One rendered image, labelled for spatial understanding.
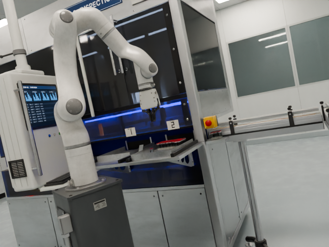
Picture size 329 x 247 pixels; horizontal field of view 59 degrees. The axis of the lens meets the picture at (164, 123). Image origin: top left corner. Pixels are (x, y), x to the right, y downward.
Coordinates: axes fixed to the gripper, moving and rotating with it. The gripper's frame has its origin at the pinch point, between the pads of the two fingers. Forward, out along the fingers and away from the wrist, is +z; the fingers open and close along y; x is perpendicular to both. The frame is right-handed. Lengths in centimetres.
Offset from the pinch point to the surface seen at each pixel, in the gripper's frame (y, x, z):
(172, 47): -4, -40, -41
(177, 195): 13, -40, 57
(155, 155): 4.0, -1.9, 20.6
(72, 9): 68, -40, -89
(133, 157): 18.0, -2.2, 20.0
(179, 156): -10.9, -0.2, 22.5
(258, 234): -33, -53, 91
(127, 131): 42, -40, 7
